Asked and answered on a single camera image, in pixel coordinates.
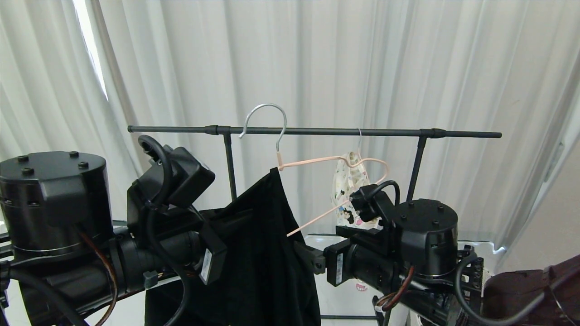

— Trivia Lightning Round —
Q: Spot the cream printed garment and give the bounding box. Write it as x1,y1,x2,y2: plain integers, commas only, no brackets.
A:
332,152,382,293

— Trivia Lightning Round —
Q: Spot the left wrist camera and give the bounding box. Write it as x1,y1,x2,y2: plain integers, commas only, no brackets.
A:
127,145,216,236

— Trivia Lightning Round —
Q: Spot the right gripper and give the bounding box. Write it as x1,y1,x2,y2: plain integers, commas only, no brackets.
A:
294,239,406,290

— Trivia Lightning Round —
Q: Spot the black garment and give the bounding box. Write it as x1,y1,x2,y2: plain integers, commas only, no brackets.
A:
145,167,322,326

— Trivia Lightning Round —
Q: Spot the black clothes rack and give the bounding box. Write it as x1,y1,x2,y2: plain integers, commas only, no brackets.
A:
128,125,503,326

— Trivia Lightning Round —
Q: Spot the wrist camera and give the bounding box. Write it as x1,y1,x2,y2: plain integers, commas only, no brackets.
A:
127,145,216,236
349,183,396,243

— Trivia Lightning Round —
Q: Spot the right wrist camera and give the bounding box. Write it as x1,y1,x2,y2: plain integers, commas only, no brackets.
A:
349,183,396,243

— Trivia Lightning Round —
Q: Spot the white curtain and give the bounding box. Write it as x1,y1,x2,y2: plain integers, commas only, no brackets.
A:
0,0,580,250

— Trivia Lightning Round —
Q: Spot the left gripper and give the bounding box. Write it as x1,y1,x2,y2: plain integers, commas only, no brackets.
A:
111,221,228,290

